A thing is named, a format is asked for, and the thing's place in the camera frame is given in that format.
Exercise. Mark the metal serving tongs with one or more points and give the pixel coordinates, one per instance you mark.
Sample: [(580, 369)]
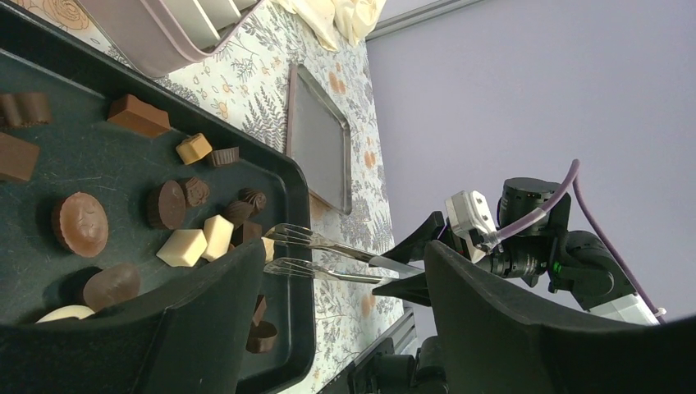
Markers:
[(333, 261)]

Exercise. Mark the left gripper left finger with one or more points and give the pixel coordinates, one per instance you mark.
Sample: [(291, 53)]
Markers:
[(187, 336)]

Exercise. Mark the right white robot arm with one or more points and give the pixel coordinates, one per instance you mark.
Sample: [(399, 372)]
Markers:
[(579, 262)]

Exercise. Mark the silver metal tray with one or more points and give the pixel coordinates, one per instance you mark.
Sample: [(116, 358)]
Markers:
[(318, 140)]

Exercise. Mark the floral table mat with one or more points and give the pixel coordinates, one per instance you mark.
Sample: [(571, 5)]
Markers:
[(274, 81)]

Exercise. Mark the black plastic tray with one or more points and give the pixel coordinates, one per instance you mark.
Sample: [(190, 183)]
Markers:
[(115, 139)]

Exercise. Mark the dark round chocolate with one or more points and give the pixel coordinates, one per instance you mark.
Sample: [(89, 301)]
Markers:
[(80, 224)]

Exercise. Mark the white oval chocolate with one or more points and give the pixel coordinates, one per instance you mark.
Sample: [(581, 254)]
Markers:
[(69, 311)]

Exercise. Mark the pink grid box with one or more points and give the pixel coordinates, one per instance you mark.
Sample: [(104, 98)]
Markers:
[(159, 37)]

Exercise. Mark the white chocolate piece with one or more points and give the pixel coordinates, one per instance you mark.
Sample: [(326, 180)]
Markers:
[(183, 248), (217, 231)]

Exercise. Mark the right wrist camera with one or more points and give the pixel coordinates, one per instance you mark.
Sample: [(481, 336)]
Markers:
[(471, 220)]

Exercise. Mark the caramel chocolate piece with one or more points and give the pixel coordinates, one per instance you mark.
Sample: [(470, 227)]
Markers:
[(193, 149)]

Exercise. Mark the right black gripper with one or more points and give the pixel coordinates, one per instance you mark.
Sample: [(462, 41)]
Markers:
[(523, 257)]

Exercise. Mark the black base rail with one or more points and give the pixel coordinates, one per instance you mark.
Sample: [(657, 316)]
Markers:
[(387, 366)]

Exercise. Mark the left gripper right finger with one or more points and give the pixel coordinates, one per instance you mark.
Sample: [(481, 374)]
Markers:
[(499, 338)]

